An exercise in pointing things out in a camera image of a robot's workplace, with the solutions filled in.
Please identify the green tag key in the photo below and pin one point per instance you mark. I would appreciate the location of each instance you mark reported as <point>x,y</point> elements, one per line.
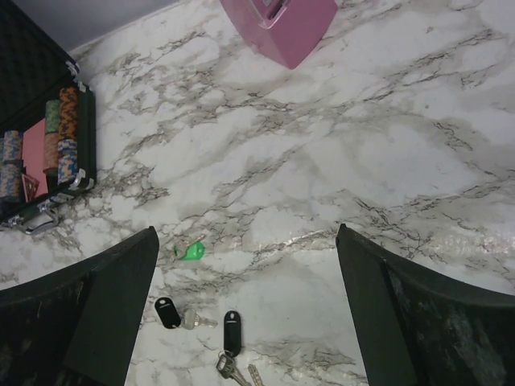
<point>189,250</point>

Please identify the silver key by blue tag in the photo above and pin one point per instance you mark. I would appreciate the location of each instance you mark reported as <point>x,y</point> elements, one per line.
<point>255,376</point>

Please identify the black poker chip case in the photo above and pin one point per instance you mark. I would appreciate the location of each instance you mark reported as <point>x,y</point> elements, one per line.
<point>48,126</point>

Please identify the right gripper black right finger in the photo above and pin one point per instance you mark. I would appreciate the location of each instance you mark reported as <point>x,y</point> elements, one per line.
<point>416,326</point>

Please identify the pink metronome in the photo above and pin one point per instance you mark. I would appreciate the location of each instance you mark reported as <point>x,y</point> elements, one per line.
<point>283,31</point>

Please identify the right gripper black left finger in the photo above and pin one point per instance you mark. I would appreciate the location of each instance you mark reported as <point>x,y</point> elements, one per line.
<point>78,325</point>

